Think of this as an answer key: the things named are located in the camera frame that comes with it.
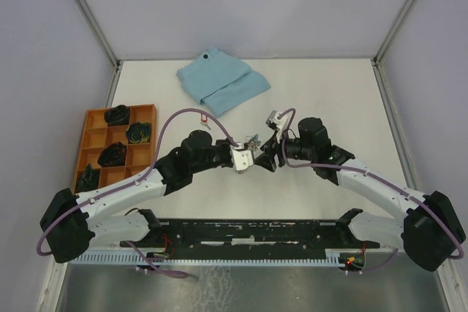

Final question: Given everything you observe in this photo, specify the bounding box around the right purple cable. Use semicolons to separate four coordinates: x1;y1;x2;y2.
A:
276;107;466;275

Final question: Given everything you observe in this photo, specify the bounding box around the black coiled cable top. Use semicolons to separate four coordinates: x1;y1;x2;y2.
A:
104;105;132;124

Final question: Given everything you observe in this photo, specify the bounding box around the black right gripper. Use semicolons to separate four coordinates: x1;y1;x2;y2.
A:
253;127;315;172

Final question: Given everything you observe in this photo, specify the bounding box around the blue green coiled cable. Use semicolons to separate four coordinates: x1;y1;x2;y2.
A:
126;121;153;144

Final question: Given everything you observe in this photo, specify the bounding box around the black coiled cable middle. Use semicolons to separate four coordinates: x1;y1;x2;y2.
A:
97;143;129;167

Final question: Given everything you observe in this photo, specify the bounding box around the light blue cloth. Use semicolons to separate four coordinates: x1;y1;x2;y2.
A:
176;47;271;117

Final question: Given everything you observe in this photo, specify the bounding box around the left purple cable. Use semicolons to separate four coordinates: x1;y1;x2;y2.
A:
35;107;242;279

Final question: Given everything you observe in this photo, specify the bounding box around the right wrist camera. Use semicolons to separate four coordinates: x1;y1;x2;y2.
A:
265;108;295;142

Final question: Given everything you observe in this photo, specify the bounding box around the red tag key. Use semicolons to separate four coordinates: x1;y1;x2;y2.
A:
200;114;211;130

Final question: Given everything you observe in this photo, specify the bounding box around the black coiled cable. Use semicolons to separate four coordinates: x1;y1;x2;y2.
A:
75;165;102;193
97;143;129;167
104;105;132;124

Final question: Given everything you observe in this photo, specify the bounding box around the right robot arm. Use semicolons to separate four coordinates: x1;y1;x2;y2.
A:
255;111;466;272

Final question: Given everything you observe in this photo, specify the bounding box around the purple cable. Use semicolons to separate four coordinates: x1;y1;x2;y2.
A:
276;107;466;275
35;107;242;279

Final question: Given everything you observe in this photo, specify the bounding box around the orange compartment tray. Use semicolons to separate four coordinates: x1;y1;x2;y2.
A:
72;104;157;194

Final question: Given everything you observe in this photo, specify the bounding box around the black coiled cable bottom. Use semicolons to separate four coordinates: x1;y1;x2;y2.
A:
75;165;102;193

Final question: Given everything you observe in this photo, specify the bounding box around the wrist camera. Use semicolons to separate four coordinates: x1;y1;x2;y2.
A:
265;108;295;142
230;147;254;174

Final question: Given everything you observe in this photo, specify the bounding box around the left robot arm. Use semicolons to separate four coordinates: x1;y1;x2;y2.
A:
39;130;234;263

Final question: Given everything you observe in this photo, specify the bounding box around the metal key organizer blue handle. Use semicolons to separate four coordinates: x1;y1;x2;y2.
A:
244;134;261;153

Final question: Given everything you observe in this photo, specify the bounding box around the white cable duct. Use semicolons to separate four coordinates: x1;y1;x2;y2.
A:
72;248;348;265

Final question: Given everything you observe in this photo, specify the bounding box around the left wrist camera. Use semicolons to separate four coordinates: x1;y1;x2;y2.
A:
230;147;254;174

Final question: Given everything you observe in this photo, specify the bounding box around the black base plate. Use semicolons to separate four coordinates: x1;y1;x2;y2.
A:
135;218;380;261

